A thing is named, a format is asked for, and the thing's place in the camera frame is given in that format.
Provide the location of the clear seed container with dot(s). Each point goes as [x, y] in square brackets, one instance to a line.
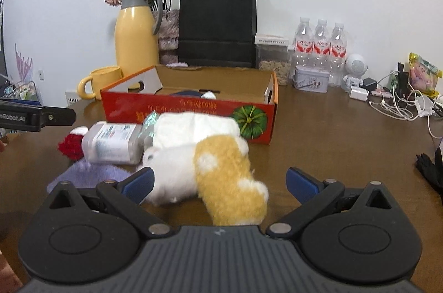
[272, 55]

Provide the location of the purple woven cloth bag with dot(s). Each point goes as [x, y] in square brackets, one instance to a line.
[83, 174]

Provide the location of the white ribbed bottle cap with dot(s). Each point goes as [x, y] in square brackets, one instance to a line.
[208, 95]

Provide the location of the white wall heater panel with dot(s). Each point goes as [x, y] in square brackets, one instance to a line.
[72, 97]

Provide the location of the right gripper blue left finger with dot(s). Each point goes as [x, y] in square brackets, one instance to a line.
[122, 199]

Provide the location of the pink glitter vase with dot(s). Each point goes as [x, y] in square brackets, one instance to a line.
[168, 37]

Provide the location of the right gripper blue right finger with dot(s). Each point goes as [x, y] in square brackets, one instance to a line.
[317, 199]

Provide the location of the white robot toy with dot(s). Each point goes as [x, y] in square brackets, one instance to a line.
[355, 68]

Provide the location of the water bottle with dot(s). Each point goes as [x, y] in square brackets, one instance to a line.
[321, 45]
[303, 42]
[338, 50]

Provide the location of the water bottle right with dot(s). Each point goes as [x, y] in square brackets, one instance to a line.
[338, 50]

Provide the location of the yellow ceramic mug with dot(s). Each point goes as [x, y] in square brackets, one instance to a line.
[99, 79]

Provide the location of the red cardboard box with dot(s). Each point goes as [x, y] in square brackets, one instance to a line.
[247, 95]

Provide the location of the red fabric rose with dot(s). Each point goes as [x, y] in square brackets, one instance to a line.
[71, 147]

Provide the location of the white tin box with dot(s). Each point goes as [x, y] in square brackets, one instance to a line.
[311, 79]

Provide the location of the iridescent plastic bag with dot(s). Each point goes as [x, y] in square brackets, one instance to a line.
[147, 131]

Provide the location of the water bottle middle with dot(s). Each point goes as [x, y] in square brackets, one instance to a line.
[321, 45]

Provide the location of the white charger adapter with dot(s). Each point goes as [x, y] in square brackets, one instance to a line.
[358, 93]

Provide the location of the white cloth mask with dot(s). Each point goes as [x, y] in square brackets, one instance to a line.
[186, 128]

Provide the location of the yellow thermos jug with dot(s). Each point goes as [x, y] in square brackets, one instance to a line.
[136, 35]

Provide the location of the small white jar lid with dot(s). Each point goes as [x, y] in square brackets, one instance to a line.
[82, 130]

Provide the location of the yellow snack bag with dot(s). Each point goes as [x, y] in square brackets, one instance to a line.
[423, 76]

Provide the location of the white yellow plush toy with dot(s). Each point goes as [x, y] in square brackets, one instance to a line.
[217, 170]

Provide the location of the black paper bag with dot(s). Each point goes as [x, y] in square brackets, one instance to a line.
[217, 32]

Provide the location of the water bottle left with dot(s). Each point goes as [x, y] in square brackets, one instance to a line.
[303, 42]

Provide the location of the wire shelf rack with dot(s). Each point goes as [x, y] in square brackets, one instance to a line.
[22, 92]

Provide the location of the black glove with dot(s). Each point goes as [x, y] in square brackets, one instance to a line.
[431, 171]

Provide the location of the navy blue pouch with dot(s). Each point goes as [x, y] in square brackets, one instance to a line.
[187, 93]

